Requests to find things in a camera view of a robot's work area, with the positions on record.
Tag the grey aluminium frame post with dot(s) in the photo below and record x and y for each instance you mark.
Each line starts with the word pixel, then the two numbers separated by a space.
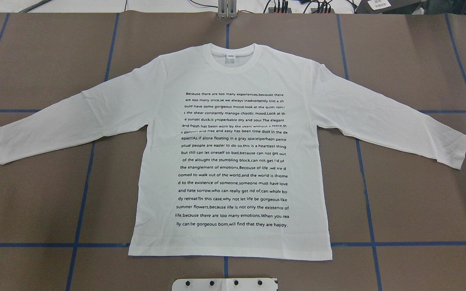
pixel 227 9

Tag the white robot mounting base plate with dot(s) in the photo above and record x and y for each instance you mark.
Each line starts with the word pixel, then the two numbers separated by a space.
pixel 225 284

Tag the white long-sleeve printed shirt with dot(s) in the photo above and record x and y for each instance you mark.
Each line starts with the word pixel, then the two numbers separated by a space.
pixel 231 165

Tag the black device with white label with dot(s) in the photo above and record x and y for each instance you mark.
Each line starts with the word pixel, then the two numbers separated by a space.
pixel 403 7

